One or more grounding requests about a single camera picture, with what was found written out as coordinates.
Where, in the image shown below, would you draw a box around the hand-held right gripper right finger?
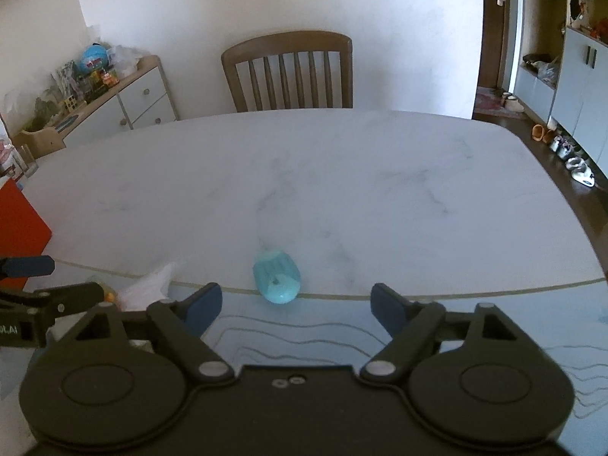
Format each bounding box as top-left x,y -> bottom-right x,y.
361,282 -> 537,381

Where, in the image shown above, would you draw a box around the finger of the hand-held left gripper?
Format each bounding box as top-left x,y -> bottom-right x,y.
0,282 -> 105,317
0,255 -> 56,279

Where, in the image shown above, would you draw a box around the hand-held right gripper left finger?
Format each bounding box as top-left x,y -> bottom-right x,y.
71,282 -> 233,383

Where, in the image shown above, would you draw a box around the white printed plastic bag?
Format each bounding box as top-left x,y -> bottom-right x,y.
102,261 -> 177,314

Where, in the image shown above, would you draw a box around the light blue plastic cup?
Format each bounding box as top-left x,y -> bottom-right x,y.
253,248 -> 301,306

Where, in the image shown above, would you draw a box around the red box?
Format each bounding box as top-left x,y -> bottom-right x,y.
0,178 -> 53,260

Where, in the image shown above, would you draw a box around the drinking glass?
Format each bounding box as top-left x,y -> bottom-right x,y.
18,145 -> 40,179

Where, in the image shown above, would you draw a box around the printed white carton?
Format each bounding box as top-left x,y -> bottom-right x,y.
0,114 -> 25,186

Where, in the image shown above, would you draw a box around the landscape picture card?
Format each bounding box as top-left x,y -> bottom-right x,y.
33,61 -> 84,117

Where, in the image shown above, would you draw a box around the white wooden sideboard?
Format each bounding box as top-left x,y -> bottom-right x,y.
19,54 -> 180,155

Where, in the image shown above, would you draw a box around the small colourful toy boxes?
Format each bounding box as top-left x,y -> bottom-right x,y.
78,69 -> 119,100

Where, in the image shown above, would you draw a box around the blue globe toy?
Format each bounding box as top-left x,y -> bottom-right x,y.
78,44 -> 111,76

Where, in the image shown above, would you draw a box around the clear plastic bag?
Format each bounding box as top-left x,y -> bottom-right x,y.
108,45 -> 143,79

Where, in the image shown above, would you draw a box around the red door mat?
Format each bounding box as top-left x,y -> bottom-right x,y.
475,88 -> 507,115

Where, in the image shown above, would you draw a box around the pair of white shoes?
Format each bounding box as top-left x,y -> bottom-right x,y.
565,156 -> 597,188

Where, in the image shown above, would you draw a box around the pair of grey shoes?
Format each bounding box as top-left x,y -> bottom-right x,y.
550,135 -> 576,160

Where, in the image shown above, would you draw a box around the wooden chair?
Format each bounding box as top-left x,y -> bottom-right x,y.
221,31 -> 354,113

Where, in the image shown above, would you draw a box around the grey low bench cabinet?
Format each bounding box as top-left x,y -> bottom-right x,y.
514,64 -> 559,127

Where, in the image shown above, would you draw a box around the grey plastic bag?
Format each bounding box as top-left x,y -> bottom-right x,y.
537,59 -> 560,87

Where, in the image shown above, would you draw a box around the grey tall shoe cabinet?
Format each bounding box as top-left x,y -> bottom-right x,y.
548,26 -> 608,174

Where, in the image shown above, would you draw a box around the brown wooden door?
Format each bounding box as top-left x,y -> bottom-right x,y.
476,0 -> 516,105

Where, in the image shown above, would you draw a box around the wall poster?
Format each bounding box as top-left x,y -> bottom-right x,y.
567,0 -> 592,29

